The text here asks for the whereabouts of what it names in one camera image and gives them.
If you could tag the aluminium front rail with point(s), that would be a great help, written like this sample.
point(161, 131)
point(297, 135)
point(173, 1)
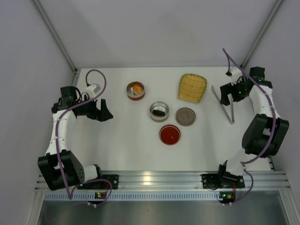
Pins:
point(189, 180)

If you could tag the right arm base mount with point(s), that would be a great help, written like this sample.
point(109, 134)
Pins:
point(216, 181)

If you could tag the orange food piece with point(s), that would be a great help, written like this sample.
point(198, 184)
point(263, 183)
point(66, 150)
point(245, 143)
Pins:
point(137, 89)

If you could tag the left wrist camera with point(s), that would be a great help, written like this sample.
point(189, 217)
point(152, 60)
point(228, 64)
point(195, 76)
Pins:
point(93, 90)

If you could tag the yellow bamboo tray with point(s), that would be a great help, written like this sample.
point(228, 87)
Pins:
point(192, 88)

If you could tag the red lid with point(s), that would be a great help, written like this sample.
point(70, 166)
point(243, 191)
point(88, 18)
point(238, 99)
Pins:
point(169, 134)

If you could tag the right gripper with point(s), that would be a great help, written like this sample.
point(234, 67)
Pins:
point(229, 89)

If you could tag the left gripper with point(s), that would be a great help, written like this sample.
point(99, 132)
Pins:
point(97, 110)

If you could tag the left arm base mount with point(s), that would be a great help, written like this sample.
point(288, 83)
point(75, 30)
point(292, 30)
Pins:
point(101, 183)

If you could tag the black spiky food piece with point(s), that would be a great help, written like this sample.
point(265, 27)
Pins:
point(159, 113)

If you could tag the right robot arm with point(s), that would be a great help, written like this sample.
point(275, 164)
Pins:
point(265, 133)

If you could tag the beige steel container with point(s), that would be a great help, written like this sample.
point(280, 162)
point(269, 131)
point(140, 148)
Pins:
point(160, 106)

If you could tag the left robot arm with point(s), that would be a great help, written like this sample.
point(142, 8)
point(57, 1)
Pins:
point(59, 166)

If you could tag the metal tongs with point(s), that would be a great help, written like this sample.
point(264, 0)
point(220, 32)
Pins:
point(230, 118)

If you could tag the red steel container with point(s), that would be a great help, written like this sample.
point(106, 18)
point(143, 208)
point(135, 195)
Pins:
point(130, 93)

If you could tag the left frame post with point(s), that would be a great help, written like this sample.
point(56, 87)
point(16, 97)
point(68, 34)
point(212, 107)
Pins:
point(50, 27)

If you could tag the slotted cable duct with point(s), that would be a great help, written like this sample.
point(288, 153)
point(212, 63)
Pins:
point(147, 196)

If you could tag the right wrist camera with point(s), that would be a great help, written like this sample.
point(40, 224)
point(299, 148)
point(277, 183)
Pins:
point(233, 72)

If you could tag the beige lid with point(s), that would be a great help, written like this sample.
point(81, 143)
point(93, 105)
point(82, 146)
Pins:
point(185, 116)

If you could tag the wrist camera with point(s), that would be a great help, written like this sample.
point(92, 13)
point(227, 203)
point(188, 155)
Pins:
point(93, 90)
point(233, 72)

